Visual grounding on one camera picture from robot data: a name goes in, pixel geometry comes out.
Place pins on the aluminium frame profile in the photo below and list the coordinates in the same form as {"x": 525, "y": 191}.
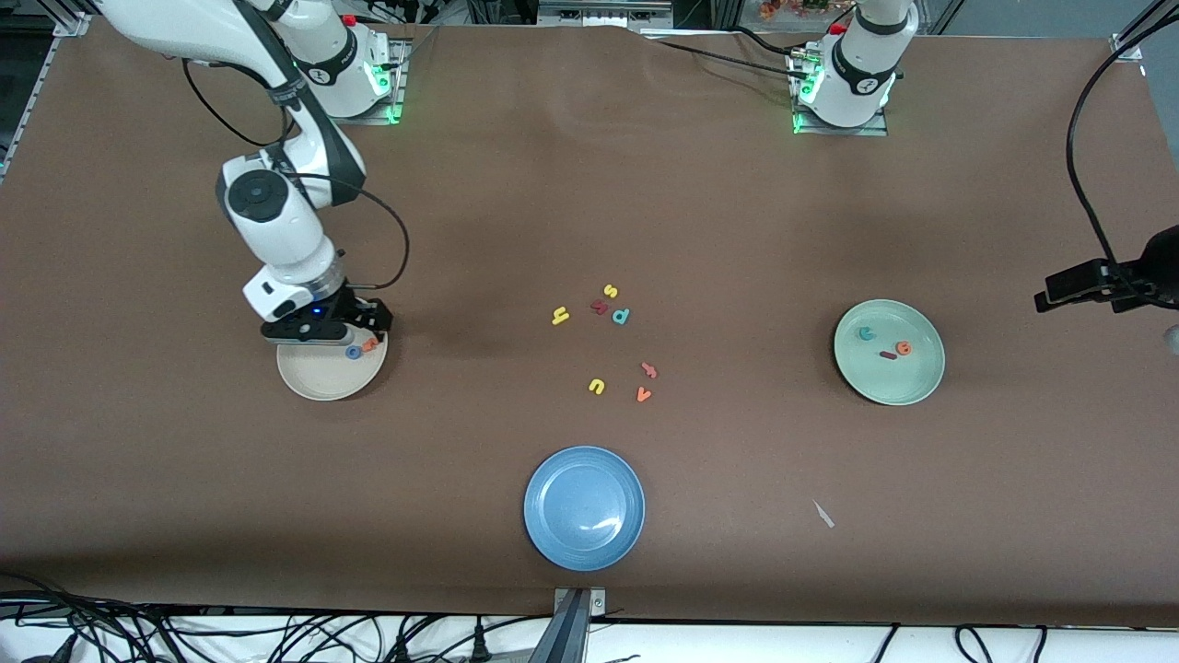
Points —
{"x": 1128, "y": 46}
{"x": 69, "y": 26}

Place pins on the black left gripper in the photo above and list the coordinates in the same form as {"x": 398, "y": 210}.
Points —
{"x": 1159, "y": 262}

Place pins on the brown table cover mat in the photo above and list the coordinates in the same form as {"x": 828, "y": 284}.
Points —
{"x": 184, "y": 479}

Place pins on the beige round plate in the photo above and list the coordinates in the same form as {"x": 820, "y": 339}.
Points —
{"x": 318, "y": 373}

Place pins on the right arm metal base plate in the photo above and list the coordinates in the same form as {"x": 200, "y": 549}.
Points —
{"x": 398, "y": 87}

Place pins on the small white paper scrap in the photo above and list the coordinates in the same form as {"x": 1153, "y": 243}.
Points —
{"x": 823, "y": 514}

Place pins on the orange background object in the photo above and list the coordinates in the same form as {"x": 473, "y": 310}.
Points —
{"x": 792, "y": 7}

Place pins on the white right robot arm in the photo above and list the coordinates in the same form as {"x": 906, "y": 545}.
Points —
{"x": 276, "y": 230}

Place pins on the blue round plate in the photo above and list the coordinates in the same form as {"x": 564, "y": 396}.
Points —
{"x": 584, "y": 508}

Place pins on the green round plate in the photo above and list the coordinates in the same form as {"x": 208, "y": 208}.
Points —
{"x": 889, "y": 382}

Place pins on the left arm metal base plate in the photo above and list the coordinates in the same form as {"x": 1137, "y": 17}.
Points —
{"x": 838, "y": 132}

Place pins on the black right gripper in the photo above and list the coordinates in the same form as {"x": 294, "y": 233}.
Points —
{"x": 360, "y": 310}

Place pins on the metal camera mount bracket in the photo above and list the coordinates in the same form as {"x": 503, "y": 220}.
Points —
{"x": 597, "y": 603}

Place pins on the grey power strip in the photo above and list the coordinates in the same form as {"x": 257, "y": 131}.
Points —
{"x": 603, "y": 14}

